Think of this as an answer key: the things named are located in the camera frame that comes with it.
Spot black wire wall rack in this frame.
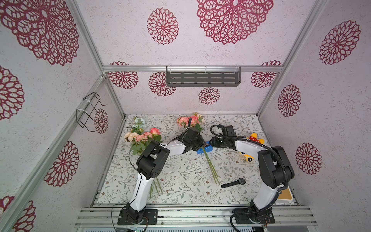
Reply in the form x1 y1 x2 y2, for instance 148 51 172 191
75 91 107 132

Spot black wristwatch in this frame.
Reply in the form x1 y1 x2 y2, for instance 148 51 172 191
221 178 246 189

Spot pink rose bouquet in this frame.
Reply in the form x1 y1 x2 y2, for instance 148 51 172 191
124 116 163 199
176 113 220 185

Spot blue tape dispenser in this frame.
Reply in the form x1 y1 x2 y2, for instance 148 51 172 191
196 142 213 154

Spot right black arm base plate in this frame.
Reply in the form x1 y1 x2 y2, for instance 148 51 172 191
233 208 275 224

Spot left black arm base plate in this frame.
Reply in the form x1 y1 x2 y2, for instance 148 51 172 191
117 208 158 226

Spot floral patterned table mat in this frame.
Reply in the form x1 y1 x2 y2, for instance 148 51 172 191
96 115 262 205

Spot wooden tray white rim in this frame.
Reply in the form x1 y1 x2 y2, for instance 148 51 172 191
278 187 293 202

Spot dark grey wall shelf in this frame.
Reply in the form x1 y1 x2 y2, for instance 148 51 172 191
165 67 241 87

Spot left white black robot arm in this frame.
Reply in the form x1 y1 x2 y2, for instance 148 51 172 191
117 119 204 225

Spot yellow plush toy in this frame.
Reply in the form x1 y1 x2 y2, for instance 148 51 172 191
237 133 265 162

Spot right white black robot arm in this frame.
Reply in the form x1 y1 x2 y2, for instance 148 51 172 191
209 124 295 232

